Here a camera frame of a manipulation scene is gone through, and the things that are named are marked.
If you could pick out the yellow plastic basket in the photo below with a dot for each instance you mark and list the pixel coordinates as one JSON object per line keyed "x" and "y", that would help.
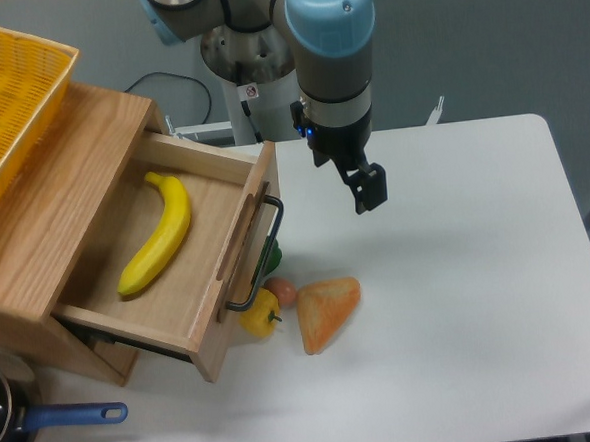
{"x": 34, "y": 76}

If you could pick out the wooden drawer cabinet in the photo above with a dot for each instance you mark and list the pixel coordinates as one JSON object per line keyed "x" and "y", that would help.
{"x": 45, "y": 219}

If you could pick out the yellow bell pepper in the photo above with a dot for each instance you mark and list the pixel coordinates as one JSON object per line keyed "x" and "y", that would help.
{"x": 261, "y": 319}

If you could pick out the wooden top drawer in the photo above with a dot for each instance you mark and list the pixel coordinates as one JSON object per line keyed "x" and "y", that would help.
{"x": 189, "y": 311}

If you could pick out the blue handled frying pan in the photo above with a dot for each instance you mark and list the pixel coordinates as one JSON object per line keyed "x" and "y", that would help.
{"x": 21, "y": 418}

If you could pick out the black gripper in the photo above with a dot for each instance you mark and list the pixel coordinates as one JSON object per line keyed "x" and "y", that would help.
{"x": 344, "y": 145}

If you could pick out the brown egg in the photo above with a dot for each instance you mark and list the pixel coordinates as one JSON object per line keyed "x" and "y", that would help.
{"x": 282, "y": 289}

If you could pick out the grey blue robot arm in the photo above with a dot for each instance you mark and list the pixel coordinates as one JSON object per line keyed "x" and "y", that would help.
{"x": 325, "y": 44}

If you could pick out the yellow banana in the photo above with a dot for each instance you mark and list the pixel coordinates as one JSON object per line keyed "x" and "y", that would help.
{"x": 158, "y": 250}

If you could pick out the triangular toast sandwich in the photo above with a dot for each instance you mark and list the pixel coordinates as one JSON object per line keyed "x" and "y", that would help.
{"x": 322, "y": 309}

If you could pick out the green bell pepper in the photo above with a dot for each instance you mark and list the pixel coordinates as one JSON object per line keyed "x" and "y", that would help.
{"x": 274, "y": 258}

